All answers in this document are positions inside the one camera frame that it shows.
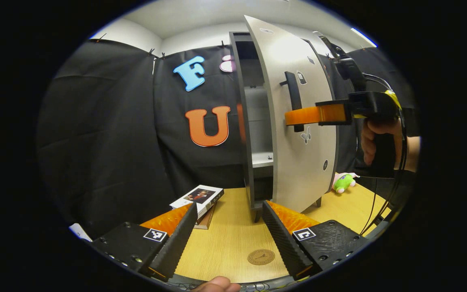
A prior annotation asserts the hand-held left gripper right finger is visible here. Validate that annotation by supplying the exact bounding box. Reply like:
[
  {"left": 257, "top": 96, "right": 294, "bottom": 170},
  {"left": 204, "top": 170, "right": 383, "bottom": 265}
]
[{"left": 261, "top": 200, "right": 371, "bottom": 281}]

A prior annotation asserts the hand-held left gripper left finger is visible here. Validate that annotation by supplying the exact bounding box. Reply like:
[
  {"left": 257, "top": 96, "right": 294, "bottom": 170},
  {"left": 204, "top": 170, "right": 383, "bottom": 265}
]
[{"left": 90, "top": 202, "right": 200, "bottom": 283}]

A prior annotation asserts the round brown coaster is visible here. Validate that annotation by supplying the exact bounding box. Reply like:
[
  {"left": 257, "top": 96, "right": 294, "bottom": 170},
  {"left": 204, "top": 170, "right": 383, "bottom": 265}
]
[{"left": 247, "top": 249, "right": 276, "bottom": 266}]

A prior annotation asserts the black door handle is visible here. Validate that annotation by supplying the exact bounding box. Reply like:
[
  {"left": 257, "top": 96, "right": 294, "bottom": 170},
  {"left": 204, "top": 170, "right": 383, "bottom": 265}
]
[{"left": 279, "top": 71, "right": 305, "bottom": 133}]

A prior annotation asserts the dark grey cabinet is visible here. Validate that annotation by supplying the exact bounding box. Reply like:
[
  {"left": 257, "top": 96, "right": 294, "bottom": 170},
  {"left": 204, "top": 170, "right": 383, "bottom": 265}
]
[{"left": 229, "top": 32, "right": 339, "bottom": 223}]

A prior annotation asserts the brown book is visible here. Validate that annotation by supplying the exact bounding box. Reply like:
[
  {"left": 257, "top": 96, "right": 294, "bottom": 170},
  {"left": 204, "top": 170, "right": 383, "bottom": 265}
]
[{"left": 193, "top": 203, "right": 219, "bottom": 230}]

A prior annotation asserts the white book with portrait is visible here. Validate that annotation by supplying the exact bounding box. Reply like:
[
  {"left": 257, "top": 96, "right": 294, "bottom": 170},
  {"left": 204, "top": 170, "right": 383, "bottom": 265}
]
[{"left": 170, "top": 185, "right": 225, "bottom": 220}]

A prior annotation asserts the ceiling light strip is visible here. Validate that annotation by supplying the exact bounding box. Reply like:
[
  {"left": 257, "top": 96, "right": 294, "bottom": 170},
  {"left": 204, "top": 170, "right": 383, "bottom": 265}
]
[{"left": 350, "top": 28, "right": 378, "bottom": 48}]

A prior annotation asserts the green and pink plush toy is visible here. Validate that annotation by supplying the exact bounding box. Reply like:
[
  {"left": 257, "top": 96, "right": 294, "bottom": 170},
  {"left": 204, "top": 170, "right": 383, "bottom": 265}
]
[{"left": 332, "top": 172, "right": 360, "bottom": 194}]

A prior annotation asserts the white card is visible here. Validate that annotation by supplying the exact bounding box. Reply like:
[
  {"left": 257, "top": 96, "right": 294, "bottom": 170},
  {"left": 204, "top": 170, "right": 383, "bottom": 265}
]
[{"left": 69, "top": 223, "right": 93, "bottom": 243}]

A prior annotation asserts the black backdrop cloth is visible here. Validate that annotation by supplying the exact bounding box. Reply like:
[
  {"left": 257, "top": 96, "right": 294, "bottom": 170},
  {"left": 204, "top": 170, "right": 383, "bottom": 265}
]
[{"left": 37, "top": 39, "right": 418, "bottom": 240}]

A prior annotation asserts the black cable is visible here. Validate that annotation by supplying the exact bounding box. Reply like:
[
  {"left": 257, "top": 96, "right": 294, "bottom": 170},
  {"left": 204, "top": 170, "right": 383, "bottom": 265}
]
[{"left": 357, "top": 73, "right": 409, "bottom": 238}]

